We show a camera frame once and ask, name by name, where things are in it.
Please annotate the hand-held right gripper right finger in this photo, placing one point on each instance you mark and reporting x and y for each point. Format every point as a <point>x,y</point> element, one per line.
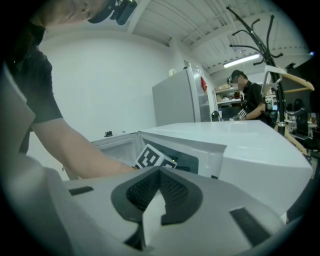
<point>212,200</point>

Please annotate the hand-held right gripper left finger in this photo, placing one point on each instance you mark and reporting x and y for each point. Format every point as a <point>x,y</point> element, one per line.
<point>100,220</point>

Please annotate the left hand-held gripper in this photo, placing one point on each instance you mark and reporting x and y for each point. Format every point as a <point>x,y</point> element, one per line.
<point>152,158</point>

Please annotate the white microwave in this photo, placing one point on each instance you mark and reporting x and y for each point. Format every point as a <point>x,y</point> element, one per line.
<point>250,155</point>

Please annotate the person's left forearm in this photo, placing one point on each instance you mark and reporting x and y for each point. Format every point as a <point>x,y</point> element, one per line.
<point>82,152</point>

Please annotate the small black device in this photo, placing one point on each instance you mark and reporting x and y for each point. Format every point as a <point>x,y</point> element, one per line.
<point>108,133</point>

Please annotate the grey refrigerator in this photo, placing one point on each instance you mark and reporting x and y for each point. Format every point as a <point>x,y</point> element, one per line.
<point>175,100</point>

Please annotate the white container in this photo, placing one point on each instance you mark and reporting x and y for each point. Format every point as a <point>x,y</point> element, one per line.
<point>171,72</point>

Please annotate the red paper decoration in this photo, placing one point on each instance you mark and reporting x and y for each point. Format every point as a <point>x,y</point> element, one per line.
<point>204,85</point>

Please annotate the white storage shelf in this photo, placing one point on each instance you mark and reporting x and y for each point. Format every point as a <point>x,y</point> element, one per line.
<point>226,96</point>

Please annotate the black office chair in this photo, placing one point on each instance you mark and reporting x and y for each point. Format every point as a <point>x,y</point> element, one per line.
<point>298,115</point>

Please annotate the ceiling tube light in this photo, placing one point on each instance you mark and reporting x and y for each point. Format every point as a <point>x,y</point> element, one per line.
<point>241,60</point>

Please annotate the person's black shirt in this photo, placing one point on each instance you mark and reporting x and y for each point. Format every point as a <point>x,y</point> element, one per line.
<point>32,82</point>

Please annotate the black monitor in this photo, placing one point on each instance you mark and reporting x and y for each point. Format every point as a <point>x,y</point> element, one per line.
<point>302,82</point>

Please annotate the wooden clothes hanger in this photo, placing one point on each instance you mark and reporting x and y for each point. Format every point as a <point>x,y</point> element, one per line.
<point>297,78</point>

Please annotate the black coat rack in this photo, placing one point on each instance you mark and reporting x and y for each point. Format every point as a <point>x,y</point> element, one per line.
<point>268,55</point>

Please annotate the person's head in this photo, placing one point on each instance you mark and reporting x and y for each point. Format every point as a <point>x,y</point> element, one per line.
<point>67,11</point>

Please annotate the black head-worn camera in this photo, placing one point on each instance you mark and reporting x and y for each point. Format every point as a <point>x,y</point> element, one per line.
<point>117,11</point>

